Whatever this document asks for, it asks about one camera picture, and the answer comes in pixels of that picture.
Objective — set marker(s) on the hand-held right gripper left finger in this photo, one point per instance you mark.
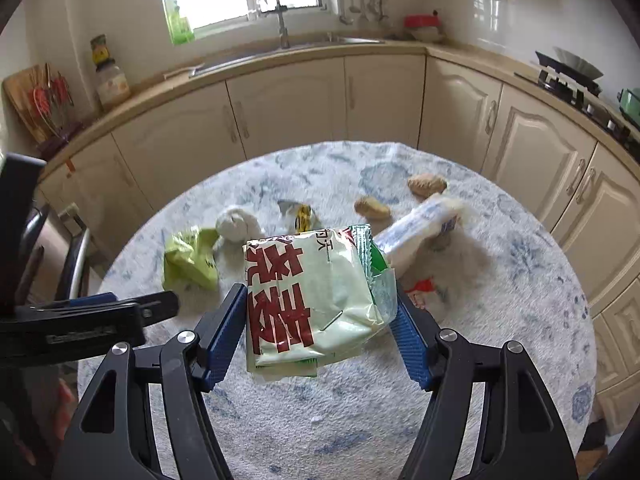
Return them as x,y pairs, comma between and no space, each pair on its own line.
225,335

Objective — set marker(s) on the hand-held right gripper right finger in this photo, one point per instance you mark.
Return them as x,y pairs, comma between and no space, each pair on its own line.
412,345

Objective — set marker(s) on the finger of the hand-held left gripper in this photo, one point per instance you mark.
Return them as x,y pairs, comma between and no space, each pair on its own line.
92,300
125,320

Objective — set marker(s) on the green red noodle packet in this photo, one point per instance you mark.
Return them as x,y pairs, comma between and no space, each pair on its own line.
300,300

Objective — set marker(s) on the red white plastic wrapper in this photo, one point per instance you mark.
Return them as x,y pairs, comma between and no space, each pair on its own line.
422,287

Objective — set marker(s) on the green crumpled wrapper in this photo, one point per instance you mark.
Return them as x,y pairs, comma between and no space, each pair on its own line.
190,260

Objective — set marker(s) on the white blue printed packet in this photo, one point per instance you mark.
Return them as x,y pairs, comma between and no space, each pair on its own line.
415,232

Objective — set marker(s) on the wooden cutting board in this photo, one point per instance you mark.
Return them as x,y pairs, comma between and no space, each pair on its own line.
22,95

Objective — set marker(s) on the small silver yellow wrapper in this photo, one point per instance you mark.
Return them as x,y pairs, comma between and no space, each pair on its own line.
302,217

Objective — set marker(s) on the small ginger piece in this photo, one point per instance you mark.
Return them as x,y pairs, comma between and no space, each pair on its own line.
372,207

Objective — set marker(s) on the large glass jar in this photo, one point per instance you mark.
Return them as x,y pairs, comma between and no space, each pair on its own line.
112,85

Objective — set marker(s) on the large ginger piece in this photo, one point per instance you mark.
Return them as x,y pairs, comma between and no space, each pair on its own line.
427,185

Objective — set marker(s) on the green plastic bottle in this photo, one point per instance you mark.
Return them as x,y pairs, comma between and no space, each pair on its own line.
181,27

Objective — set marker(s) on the cream kitchen cabinets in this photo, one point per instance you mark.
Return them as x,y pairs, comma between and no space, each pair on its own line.
540,130

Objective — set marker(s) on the steel kitchen sink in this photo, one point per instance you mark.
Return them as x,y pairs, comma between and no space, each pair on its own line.
300,50

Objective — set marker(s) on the black gas stove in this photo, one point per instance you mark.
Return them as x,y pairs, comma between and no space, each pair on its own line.
565,90

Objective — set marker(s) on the metal sink faucet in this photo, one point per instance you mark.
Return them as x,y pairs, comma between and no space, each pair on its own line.
282,25

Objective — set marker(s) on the red white pot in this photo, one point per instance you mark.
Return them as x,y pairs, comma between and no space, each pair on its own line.
424,25

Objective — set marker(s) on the metal frame chair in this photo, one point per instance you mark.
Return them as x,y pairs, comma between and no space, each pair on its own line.
75,260

